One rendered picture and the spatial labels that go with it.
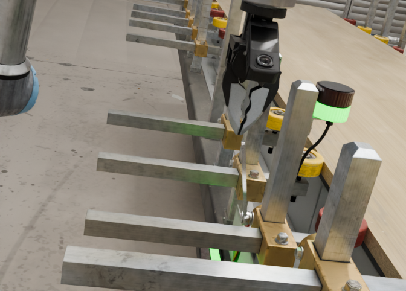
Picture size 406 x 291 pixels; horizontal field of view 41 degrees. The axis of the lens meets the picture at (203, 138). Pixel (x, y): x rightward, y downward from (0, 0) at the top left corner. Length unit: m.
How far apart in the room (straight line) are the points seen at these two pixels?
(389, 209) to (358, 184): 0.40
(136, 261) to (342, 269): 0.24
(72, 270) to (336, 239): 0.30
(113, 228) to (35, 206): 1.73
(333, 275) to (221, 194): 0.73
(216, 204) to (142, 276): 0.71
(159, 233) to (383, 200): 0.42
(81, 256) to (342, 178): 0.30
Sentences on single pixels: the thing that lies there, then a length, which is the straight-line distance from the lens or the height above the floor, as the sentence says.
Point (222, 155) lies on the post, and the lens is 1.41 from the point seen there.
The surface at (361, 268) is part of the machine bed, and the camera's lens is 1.09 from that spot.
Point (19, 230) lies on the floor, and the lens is 2.42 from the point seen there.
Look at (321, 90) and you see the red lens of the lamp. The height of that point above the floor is 1.11.
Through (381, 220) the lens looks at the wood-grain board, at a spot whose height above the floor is 0.90.
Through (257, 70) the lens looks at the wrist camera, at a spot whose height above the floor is 1.13.
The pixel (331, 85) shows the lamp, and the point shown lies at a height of 1.11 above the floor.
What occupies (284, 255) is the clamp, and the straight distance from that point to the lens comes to 0.88.
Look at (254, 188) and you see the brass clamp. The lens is 1.10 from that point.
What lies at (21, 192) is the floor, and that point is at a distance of 2.69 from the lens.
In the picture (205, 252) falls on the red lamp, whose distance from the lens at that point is 1.12.
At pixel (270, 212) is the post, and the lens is 0.92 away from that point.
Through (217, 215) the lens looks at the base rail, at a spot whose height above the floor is 0.70.
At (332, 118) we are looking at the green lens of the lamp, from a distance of 0.86.
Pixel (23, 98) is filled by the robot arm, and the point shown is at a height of 0.78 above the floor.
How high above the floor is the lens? 1.31
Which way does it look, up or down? 22 degrees down
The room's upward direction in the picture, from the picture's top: 11 degrees clockwise
